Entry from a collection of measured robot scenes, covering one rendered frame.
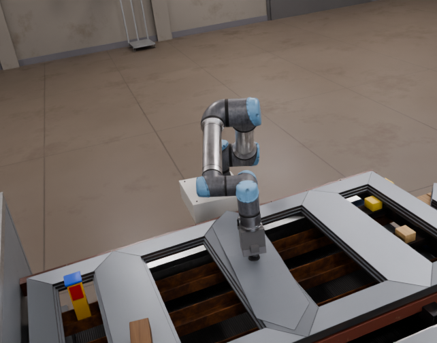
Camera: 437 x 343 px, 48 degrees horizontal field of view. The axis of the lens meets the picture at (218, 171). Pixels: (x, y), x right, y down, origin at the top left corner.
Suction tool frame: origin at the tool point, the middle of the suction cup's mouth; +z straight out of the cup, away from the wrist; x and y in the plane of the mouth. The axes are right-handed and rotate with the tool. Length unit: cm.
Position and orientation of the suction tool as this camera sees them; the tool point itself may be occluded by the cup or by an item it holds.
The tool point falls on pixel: (254, 260)
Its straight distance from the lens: 181.7
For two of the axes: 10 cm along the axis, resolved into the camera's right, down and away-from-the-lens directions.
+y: 9.8, -1.7, 0.7
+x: -1.4, -4.3, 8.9
